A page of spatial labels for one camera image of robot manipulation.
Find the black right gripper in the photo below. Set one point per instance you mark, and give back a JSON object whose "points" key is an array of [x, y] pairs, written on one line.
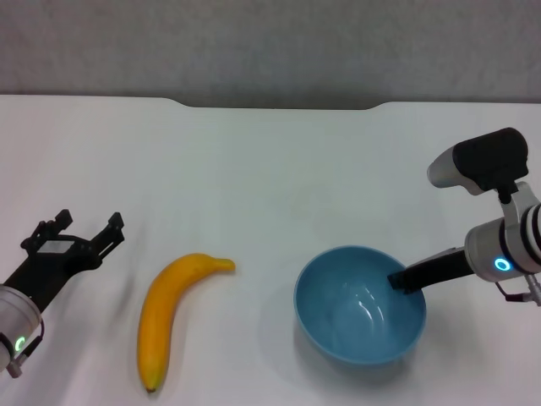
{"points": [[444, 268]]}

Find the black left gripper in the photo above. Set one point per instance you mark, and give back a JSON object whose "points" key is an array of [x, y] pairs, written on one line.
{"points": [[55, 266]]}

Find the blue ceramic bowl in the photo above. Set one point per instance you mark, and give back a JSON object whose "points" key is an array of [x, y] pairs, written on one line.
{"points": [[338, 321]]}

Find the yellow banana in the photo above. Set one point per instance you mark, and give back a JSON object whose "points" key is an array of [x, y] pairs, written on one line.
{"points": [[154, 313]]}

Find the right robot arm silver white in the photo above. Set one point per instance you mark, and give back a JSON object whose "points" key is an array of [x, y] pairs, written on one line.
{"points": [[511, 249]]}

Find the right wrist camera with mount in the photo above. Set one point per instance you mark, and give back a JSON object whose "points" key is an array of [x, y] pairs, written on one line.
{"points": [[490, 158]]}

